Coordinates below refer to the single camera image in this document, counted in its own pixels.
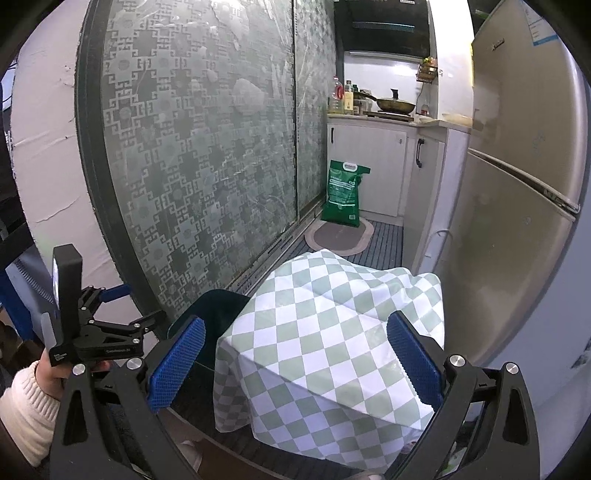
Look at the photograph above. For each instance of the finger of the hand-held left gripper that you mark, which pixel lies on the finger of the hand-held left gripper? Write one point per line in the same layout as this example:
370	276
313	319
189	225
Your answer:
115	291
134	323

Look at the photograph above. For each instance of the yellow oil bottle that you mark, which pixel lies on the yellow oil bottle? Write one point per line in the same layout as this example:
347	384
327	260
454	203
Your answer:
349	99

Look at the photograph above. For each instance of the person's left forearm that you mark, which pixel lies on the person's left forearm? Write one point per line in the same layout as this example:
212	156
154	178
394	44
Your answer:
27	408

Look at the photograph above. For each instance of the green white checkered tablecloth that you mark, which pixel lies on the green white checkered tablecloth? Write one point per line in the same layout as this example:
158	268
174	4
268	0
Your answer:
332	341

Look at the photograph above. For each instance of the silver refrigerator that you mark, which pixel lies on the silver refrigerator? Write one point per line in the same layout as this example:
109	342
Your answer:
508	230

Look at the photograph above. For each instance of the black frying pan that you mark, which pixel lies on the black frying pan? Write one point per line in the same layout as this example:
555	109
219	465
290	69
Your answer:
364	95

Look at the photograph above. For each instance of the wall spice rack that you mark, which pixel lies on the wall spice rack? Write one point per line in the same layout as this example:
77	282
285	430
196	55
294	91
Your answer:
428	70

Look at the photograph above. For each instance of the black range hood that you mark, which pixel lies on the black range hood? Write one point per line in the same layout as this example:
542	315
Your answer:
383	27

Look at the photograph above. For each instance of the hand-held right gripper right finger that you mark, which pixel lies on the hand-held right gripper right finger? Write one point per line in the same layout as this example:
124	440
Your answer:
415	364

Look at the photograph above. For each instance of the oval grey floor mat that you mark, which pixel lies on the oval grey floor mat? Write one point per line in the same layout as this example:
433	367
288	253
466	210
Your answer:
339	237

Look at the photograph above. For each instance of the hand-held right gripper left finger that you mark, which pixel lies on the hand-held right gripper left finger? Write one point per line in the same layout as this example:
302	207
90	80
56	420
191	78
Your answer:
178	364

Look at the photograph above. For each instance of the wok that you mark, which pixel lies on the wok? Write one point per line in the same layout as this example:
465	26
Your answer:
396	106

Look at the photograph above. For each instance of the patterned glass sliding door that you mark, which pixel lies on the patterned glass sliding door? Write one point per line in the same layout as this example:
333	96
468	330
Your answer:
316	115
194	161

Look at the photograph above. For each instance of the person's left hand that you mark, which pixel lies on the person's left hand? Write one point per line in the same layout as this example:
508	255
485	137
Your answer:
51	377

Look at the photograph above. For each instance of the white kitchen cabinet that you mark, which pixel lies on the white kitchen cabinet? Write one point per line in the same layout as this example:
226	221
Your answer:
369	170

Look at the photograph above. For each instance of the green sack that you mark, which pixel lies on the green sack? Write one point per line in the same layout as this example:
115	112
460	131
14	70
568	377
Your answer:
344	194

